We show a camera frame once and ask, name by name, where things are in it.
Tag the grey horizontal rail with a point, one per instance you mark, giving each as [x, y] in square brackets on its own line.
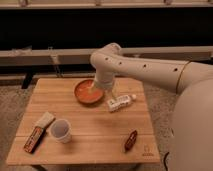
[81, 56]

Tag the white plastic bottle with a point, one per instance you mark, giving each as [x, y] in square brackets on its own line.
[120, 102]

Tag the orange ceramic bowl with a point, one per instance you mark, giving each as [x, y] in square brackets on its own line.
[86, 93]

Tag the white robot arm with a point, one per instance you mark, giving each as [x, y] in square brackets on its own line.
[191, 142]

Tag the wooden table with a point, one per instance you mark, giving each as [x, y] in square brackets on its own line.
[97, 136]

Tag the brown and white snack package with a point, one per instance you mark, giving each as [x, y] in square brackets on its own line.
[38, 132]

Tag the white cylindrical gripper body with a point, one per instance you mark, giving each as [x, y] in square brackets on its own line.
[105, 82]

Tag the white plastic cup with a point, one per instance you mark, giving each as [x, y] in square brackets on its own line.
[61, 130]

